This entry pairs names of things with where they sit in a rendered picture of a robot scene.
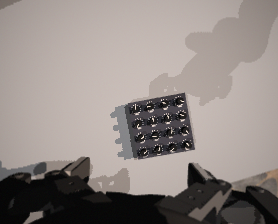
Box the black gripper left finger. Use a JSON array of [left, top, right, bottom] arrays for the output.
[[0, 157, 112, 224]]

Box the black knob box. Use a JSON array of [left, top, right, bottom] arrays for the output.
[[128, 93, 195, 160]]

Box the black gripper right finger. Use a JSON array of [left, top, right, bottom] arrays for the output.
[[154, 163, 278, 224]]

